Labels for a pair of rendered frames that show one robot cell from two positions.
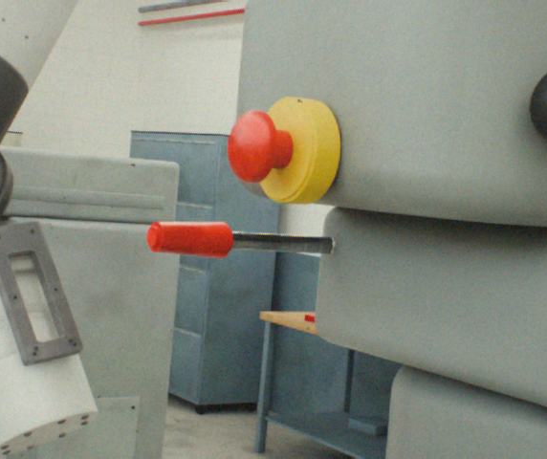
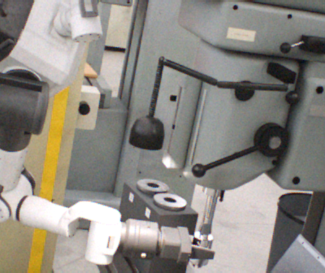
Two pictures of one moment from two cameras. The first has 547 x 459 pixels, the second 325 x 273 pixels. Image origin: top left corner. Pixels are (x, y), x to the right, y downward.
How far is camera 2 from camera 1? 87 cm
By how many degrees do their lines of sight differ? 18
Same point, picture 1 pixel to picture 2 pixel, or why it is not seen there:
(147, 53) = not seen: outside the picture
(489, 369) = (205, 35)
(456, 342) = (201, 27)
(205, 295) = not seen: hidden behind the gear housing
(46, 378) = (87, 21)
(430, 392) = (203, 44)
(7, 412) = (76, 29)
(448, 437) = (203, 57)
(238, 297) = not seen: hidden behind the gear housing
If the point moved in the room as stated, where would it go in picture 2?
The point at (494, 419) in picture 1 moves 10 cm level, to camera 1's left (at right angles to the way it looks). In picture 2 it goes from (212, 52) to (166, 41)
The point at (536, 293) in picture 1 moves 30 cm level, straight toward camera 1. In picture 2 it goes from (215, 14) to (136, 17)
